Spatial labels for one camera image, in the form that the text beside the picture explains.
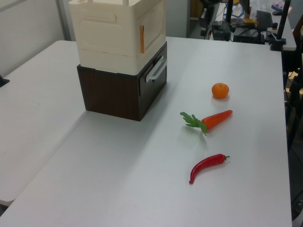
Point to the cream cabinet door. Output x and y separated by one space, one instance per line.
152 30

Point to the cream plastic cabinet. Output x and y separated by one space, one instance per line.
106 40

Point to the dark brown wooden drawer box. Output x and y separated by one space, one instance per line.
109 94

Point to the orange toy carrot with leaves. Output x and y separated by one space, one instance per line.
215 119

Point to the toy orange fruit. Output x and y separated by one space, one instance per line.
220 90

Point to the red toy chili pepper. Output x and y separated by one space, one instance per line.
206 164

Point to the black electronics box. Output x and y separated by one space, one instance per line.
248 37

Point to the thin black stand pole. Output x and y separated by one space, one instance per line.
228 11

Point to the yellow object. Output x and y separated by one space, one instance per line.
250 21

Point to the black tripod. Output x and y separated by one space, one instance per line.
293 99

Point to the black clamp base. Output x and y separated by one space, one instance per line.
3 81

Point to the black camera pole with clamp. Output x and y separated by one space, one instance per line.
282 23

